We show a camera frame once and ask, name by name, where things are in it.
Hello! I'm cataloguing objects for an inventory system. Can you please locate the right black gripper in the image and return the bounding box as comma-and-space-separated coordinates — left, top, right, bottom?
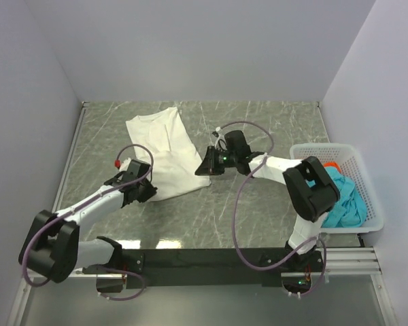
195, 146, 238, 176

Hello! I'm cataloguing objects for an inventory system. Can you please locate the white red-print t-shirt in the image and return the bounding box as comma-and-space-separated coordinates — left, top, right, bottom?
126, 107, 211, 202

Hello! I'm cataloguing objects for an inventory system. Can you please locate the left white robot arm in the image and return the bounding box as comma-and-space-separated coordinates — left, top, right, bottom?
18, 160, 157, 287

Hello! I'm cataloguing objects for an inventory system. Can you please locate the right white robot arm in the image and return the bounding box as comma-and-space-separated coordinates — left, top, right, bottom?
195, 130, 340, 271

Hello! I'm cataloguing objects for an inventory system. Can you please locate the orange t-shirt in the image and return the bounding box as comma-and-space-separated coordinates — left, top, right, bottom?
323, 162, 341, 172

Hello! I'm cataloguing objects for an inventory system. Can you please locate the blue t-shirt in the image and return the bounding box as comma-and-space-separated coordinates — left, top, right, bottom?
322, 166, 367, 228

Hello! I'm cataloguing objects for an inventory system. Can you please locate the white plastic laundry basket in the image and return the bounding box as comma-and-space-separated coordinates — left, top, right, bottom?
290, 143, 384, 234

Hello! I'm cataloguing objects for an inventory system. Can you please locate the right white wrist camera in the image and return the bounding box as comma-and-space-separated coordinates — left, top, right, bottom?
212, 126, 227, 150

